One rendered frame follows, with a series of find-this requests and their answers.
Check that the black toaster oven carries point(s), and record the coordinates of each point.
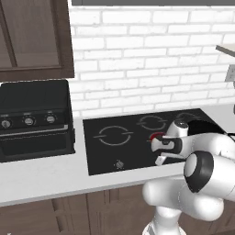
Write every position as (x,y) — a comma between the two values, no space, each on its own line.
(33,98)

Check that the dark wood base cupboard door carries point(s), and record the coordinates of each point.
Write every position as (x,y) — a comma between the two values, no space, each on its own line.
(24,218)
(122,211)
(220,225)

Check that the round black hob knob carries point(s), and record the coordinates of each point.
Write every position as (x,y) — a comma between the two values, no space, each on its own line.
(119,164)

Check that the silver toaster oven knob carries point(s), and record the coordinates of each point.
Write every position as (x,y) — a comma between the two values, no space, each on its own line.
(6,123)
(50,119)
(28,121)

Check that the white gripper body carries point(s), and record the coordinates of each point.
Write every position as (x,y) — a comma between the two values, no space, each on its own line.
(161,160)

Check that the grey wall socket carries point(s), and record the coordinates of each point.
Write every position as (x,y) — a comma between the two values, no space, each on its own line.
(231,74)

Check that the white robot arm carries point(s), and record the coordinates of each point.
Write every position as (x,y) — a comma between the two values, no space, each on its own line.
(199,202)

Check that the black glass hob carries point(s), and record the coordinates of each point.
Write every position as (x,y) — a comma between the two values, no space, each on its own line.
(104,156)

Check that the black toaster oven door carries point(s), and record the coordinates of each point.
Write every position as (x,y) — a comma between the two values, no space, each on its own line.
(33,144)

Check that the grey range hood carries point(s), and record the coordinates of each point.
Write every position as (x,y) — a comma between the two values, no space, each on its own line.
(153,2)

